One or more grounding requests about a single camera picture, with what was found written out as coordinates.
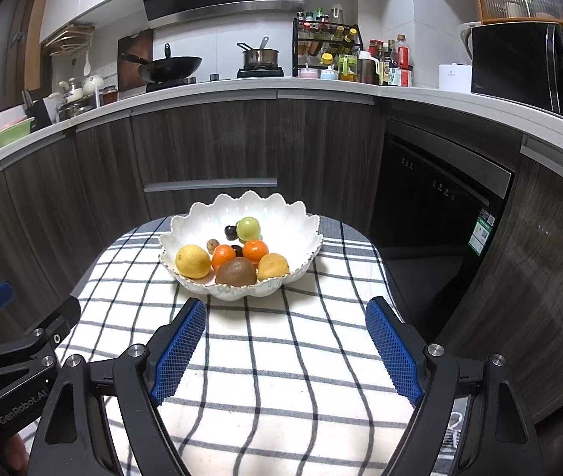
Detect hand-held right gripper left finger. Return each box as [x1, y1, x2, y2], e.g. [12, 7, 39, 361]
[28, 297, 207, 476]

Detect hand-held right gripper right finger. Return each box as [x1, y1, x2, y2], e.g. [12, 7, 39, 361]
[365, 296, 545, 476]

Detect yellow lemon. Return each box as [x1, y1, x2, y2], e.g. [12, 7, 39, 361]
[175, 244, 212, 279]

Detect brown kiwi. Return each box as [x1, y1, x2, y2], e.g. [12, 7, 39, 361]
[215, 257, 257, 287]

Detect mandarin orange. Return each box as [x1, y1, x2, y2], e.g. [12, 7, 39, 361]
[211, 244, 237, 271]
[242, 239, 269, 265]

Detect yellow mango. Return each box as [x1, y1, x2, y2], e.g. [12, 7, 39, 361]
[257, 253, 291, 282]

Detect green grape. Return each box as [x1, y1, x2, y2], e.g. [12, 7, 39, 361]
[236, 216, 262, 241]

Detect white scalloped bowl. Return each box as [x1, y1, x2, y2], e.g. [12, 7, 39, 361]
[159, 190, 324, 302]

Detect person's left hand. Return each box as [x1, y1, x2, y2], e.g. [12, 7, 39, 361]
[3, 431, 29, 474]

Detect black white checked tablecloth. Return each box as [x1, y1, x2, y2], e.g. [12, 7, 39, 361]
[19, 215, 465, 476]

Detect black dishwasher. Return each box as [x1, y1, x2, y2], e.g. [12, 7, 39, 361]
[368, 119, 515, 338]

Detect green basin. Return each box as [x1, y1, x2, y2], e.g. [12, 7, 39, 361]
[0, 116, 36, 154]

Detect black knife block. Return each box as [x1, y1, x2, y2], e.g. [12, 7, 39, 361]
[21, 90, 59, 130]

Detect steel pot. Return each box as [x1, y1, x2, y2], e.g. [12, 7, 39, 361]
[58, 99, 96, 121]

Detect wood-grain kitchen cabinets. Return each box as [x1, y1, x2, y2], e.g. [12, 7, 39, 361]
[0, 92, 563, 432]

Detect brown wooden door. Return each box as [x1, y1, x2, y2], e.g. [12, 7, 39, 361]
[0, 0, 52, 125]

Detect black wok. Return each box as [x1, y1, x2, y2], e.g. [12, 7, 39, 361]
[122, 44, 203, 84]

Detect white round canister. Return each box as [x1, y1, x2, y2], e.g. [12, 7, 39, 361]
[439, 63, 473, 94]

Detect dark sauce bottle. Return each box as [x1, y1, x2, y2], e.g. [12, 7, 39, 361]
[382, 44, 395, 86]

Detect green lidded jar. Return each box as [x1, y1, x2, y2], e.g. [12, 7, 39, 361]
[338, 54, 358, 81]

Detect wooden cutting board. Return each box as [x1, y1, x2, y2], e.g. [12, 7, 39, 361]
[117, 29, 155, 92]

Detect red label sauce bottle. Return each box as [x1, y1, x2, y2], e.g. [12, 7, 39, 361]
[394, 35, 414, 86]

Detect black gas cooktop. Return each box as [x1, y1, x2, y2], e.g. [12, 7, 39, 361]
[145, 67, 285, 92]

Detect steel saucepan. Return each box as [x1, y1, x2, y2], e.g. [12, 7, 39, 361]
[237, 36, 281, 70]

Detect black microwave oven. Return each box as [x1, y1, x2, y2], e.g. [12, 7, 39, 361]
[471, 22, 563, 132]

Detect black spice rack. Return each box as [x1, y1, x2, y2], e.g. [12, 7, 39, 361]
[292, 17, 362, 77]

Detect white kettle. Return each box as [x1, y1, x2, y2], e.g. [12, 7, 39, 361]
[457, 22, 483, 65]

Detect row of seasoning bottles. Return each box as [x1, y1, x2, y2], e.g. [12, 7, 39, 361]
[295, 4, 359, 55]

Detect wooden wall rack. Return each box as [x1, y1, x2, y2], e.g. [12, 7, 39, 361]
[44, 24, 95, 55]

